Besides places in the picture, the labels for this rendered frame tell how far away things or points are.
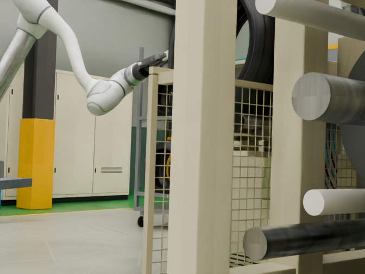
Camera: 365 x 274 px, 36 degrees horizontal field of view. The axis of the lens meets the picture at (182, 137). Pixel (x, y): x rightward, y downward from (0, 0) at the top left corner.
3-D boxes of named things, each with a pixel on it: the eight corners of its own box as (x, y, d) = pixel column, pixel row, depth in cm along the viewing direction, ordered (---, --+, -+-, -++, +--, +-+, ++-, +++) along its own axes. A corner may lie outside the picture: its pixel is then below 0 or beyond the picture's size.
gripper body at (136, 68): (131, 62, 248) (143, 54, 242) (146, 64, 254) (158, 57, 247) (132, 78, 247) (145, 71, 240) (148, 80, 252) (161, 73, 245)
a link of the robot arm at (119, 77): (146, 79, 259) (130, 95, 251) (127, 90, 271) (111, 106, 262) (131, 60, 257) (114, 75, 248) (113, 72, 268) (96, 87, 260)
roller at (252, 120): (310, 132, 207) (301, 134, 211) (309, 119, 208) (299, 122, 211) (243, 126, 185) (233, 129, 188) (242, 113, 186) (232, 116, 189)
